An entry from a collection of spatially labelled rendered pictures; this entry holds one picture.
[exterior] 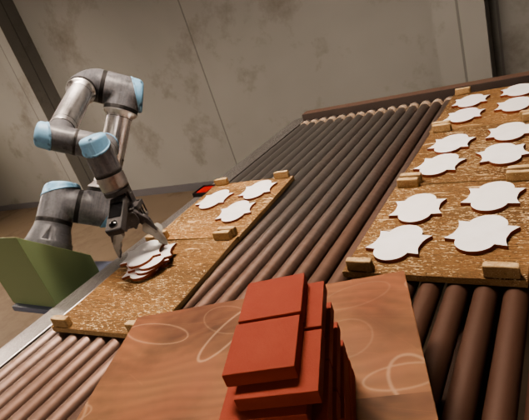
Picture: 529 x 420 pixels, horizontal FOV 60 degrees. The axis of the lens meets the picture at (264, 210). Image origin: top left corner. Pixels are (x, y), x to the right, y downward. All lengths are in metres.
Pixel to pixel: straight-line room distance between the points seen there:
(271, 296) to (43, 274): 1.12
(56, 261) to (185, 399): 0.95
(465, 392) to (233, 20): 3.69
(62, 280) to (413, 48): 2.88
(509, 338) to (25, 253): 1.25
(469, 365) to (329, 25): 3.24
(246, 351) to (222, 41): 3.88
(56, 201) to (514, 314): 1.34
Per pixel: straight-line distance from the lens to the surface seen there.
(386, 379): 0.62
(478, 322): 0.86
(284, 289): 0.50
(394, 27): 3.65
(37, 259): 1.53
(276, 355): 0.42
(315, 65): 3.88
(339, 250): 1.13
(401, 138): 1.77
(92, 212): 1.63
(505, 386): 0.76
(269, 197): 1.50
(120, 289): 1.32
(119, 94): 1.68
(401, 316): 0.70
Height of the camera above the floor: 1.48
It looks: 22 degrees down
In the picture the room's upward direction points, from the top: 19 degrees counter-clockwise
